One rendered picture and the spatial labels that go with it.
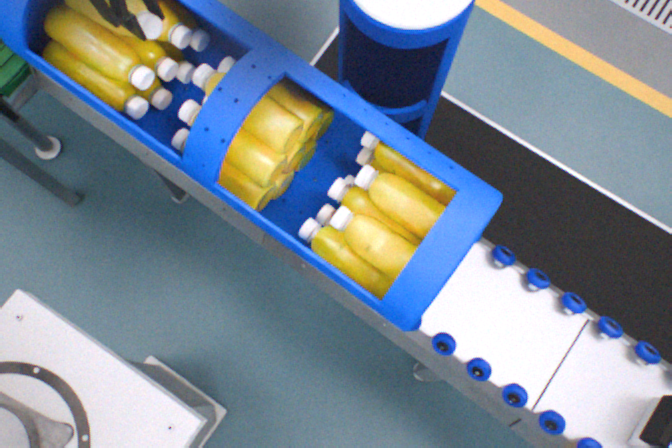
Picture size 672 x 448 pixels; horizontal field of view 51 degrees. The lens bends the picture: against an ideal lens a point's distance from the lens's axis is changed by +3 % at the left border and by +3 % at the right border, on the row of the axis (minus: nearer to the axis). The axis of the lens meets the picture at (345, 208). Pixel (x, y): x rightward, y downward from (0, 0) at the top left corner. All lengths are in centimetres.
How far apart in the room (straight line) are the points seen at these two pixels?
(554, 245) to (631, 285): 25
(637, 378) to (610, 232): 95
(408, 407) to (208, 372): 63
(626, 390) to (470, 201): 52
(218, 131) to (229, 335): 124
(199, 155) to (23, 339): 43
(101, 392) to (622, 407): 91
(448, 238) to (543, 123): 152
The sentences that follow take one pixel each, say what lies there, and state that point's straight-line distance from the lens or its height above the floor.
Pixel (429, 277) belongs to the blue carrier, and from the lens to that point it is 104.
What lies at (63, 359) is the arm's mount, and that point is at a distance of 127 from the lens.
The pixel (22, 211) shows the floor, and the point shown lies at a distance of 252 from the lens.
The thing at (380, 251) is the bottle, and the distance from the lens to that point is 112.
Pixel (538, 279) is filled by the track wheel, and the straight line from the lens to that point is 132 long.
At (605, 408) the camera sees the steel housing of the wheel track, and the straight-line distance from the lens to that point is 140.
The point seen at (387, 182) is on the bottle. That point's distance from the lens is 114.
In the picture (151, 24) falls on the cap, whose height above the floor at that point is 122.
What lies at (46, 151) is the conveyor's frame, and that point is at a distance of 252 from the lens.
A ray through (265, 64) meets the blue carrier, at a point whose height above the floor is 122.
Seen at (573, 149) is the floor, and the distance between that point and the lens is 252.
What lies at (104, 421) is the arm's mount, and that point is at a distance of 124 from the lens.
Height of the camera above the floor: 224
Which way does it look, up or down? 75 degrees down
